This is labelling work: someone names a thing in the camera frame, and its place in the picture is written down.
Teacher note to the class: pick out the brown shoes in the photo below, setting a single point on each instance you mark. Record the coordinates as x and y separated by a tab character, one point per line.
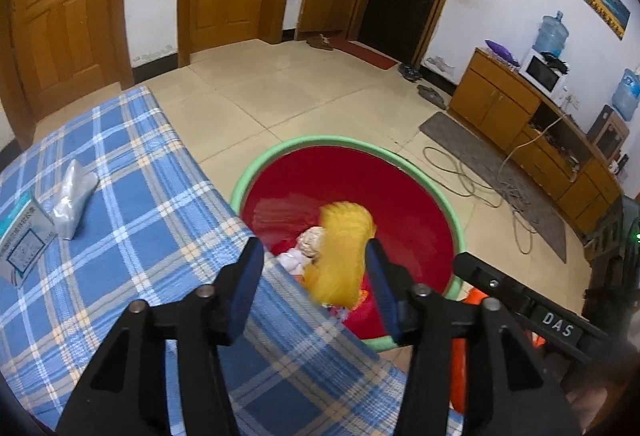
320	42

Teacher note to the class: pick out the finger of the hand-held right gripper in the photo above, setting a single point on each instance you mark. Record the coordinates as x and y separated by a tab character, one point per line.
492	278

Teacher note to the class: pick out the blue water jug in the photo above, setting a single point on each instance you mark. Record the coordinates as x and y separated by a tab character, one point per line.
627	95
550	35

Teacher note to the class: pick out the white plastic bag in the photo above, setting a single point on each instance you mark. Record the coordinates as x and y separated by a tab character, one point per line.
75	201

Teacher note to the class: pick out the white microwave oven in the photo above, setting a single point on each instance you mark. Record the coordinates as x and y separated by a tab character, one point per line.
542	75

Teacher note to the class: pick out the red doormat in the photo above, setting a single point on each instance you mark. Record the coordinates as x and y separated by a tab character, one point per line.
367	53

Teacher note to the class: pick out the small white box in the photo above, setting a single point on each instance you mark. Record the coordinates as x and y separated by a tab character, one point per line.
25	241

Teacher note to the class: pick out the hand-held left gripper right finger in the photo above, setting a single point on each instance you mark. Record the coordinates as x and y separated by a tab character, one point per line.
382	296

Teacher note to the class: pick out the framed landscape picture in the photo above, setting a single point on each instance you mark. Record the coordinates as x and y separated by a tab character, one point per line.
607	5

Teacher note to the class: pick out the wooden sideboard cabinet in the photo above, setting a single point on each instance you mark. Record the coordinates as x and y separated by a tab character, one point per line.
500	105

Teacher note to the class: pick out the large yellow foam net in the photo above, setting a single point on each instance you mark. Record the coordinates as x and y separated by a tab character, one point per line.
342	246

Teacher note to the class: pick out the dark slipper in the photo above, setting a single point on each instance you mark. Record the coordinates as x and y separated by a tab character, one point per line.
432	96
410	71

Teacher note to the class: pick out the blue plaid tablecloth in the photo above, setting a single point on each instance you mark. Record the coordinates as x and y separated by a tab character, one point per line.
150	226

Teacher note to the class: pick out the red basin with green rim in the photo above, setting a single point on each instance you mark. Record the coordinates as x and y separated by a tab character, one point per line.
380	186

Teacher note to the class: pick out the grey floor mat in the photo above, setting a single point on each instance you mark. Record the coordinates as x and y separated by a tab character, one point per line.
480	165

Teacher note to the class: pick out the purple cloth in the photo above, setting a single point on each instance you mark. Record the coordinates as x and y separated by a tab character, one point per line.
500	50

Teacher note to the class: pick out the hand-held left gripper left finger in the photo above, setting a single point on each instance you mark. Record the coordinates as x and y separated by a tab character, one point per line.
245	291

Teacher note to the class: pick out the water dispenser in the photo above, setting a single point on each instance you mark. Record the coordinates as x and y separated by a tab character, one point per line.
607	133

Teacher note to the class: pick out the orange snack packet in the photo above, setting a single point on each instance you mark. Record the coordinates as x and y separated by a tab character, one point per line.
459	376

